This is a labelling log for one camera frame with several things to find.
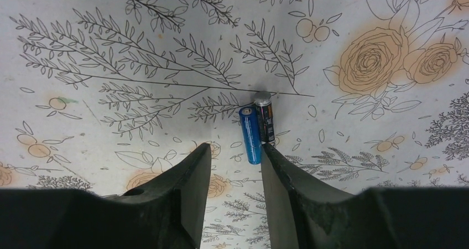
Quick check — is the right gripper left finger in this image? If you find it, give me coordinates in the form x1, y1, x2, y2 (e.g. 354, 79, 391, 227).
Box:
1, 143, 211, 248

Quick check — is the blue battery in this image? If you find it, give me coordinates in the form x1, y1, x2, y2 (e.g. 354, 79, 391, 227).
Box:
239, 106, 261, 165

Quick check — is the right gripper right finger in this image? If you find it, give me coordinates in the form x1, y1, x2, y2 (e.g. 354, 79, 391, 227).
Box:
261, 144, 468, 248

